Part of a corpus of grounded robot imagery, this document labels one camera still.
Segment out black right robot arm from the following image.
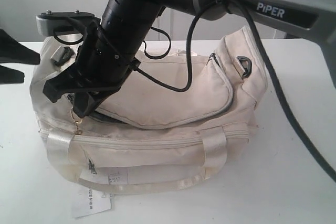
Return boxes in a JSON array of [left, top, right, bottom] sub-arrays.
[[37, 0, 335, 118]]

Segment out black cable loop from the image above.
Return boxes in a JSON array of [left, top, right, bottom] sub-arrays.
[[183, 0, 336, 183]]

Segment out cream fabric duffel bag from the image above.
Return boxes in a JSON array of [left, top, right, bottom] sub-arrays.
[[30, 26, 267, 195]]

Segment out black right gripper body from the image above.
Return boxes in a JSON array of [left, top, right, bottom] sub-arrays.
[[75, 0, 164, 92]]

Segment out white paper hang tag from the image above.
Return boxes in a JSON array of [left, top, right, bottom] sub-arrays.
[[70, 186, 112, 218]]

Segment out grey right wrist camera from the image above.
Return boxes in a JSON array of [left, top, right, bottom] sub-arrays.
[[36, 10, 100, 37]]

